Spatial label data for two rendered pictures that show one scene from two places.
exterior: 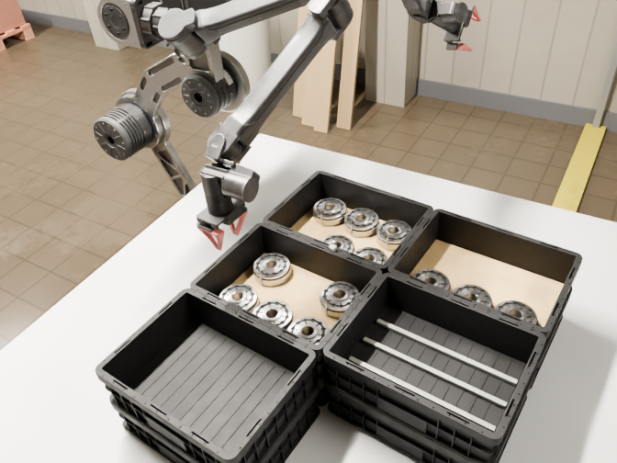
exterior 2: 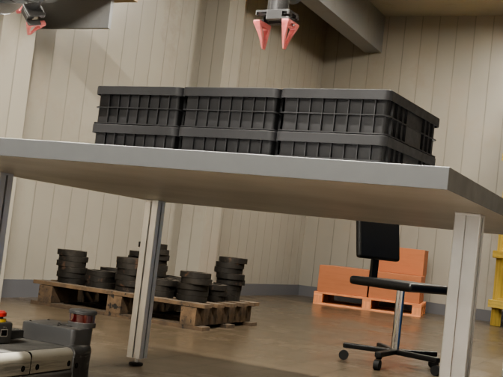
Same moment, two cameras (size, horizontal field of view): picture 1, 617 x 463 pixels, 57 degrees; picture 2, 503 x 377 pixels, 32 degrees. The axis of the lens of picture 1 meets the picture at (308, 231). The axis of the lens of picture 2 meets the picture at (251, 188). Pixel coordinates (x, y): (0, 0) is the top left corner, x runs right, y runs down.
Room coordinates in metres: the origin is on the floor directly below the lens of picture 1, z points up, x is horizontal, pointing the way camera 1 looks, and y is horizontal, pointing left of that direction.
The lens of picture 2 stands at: (1.36, 2.49, 0.53)
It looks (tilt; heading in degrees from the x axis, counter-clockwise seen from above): 4 degrees up; 262
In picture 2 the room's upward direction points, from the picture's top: 7 degrees clockwise
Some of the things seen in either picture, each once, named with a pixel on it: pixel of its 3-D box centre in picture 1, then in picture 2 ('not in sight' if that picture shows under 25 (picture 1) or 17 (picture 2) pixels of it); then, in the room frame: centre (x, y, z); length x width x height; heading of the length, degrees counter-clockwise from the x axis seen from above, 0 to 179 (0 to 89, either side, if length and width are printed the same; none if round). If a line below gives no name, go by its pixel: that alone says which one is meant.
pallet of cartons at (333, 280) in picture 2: not in sight; (373, 277); (-1.22, -6.47, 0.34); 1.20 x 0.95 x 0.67; 147
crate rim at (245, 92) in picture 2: (286, 281); (264, 106); (1.03, 0.07, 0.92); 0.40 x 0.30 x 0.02; 53
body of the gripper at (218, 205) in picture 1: (218, 201); (278, 6); (1.04, 0.19, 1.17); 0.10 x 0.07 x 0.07; 143
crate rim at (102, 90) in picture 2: (347, 217); (176, 104); (1.26, -0.11, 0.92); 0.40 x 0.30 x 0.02; 53
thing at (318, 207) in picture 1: (330, 208); not in sight; (1.39, -0.07, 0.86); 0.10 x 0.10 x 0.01
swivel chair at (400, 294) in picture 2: not in sight; (399, 283); (-0.02, -1.82, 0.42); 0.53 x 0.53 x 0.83
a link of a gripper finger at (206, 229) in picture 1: (218, 231); (281, 31); (1.02, 0.20, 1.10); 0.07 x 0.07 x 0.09; 53
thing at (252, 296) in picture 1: (238, 298); not in sight; (1.04, 0.20, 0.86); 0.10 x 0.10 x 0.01
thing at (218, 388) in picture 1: (209, 378); (361, 128); (0.79, 0.25, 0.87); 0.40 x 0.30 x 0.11; 53
